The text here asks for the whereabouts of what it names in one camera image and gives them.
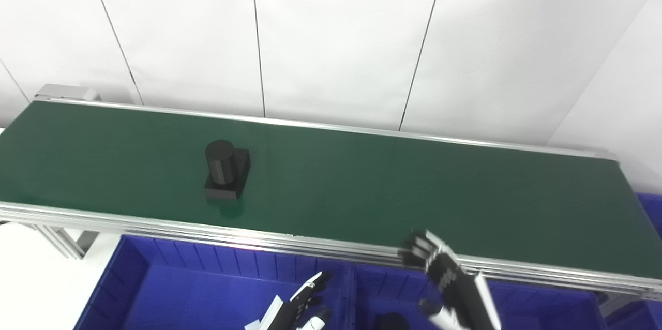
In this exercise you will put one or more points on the blue bin with black parts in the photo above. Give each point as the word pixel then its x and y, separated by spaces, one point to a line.
pixel 543 314

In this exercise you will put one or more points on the blue bin with white block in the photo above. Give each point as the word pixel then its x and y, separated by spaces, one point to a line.
pixel 196 294

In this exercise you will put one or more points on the grey conveyor end housing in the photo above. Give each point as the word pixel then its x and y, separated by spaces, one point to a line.
pixel 67 93

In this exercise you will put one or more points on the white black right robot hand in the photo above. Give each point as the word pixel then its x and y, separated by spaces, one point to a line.
pixel 457 294

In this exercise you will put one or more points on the empty blue bin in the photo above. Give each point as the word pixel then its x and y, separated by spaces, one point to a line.
pixel 652 211

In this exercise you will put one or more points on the green conveyor belt aluminium frame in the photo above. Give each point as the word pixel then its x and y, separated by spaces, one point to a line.
pixel 388 190

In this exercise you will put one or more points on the aluminium conveyor support leg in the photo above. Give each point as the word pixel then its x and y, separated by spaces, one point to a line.
pixel 64 241

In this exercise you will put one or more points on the black cylinder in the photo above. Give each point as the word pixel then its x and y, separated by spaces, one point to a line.
pixel 390 322
pixel 225 169

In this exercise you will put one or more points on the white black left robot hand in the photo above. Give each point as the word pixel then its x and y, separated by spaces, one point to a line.
pixel 292 317

